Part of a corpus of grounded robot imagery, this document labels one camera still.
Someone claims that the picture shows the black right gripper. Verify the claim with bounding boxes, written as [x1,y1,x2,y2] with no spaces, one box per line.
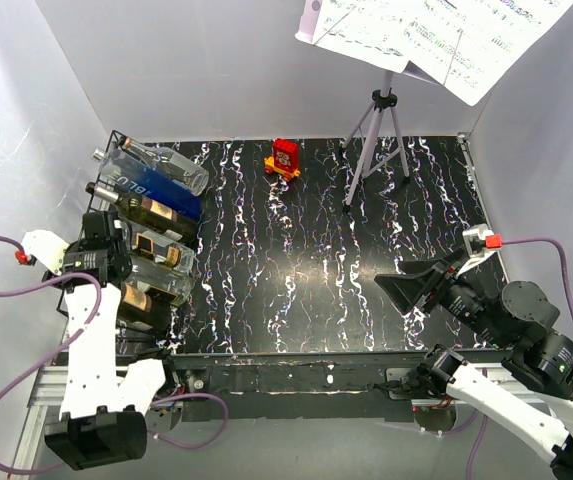
[373,243,510,348]

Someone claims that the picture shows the dark red wine bottle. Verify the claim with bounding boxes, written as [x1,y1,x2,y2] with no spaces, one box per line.
[117,284,172,334]

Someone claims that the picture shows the clear round glass bottle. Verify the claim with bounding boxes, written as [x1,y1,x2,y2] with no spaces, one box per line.
[125,256,194,306]

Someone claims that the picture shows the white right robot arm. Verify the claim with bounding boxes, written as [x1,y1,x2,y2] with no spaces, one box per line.
[375,261,573,479]

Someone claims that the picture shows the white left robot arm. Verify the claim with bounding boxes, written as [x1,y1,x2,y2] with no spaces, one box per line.
[45,211,179,470]

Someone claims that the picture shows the green white wine bottle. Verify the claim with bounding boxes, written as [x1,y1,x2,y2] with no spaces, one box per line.
[85,182,198,244]

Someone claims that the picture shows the blue clear vodka bottle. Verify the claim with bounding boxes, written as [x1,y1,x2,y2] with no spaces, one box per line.
[92,149,201,221]

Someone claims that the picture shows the clear square liquor bottle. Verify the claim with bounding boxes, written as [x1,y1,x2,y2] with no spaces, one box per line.
[122,220,196,276]

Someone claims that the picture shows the clear glass bottle top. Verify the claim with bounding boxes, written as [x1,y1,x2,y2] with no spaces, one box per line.
[117,136,209,196]

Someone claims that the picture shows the red yellow toy brick car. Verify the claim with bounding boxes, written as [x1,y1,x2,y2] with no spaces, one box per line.
[264,138,301,182]

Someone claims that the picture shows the lilac music stand tripod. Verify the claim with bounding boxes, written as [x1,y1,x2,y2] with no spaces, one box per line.
[340,70,411,214]

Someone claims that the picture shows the white sheet music pages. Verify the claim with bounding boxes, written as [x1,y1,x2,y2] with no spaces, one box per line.
[295,0,572,106]

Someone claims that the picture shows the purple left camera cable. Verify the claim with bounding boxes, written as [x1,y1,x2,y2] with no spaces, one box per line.
[0,234,105,476]

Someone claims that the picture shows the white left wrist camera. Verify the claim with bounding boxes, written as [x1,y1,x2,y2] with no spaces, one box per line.
[15,229,70,276]

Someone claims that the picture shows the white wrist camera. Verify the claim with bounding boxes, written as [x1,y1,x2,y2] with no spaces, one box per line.
[15,229,70,276]
[459,224,503,275]

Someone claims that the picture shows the black wire wine rack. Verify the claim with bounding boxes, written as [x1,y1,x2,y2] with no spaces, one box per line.
[74,131,197,339]

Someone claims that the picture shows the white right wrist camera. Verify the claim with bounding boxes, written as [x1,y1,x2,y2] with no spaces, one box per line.
[459,224,503,275]

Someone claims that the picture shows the black metal base frame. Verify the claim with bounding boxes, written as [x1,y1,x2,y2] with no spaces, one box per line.
[165,349,502,426]

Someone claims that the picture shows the aluminium rail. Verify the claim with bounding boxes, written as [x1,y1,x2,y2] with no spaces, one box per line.
[10,364,132,476]

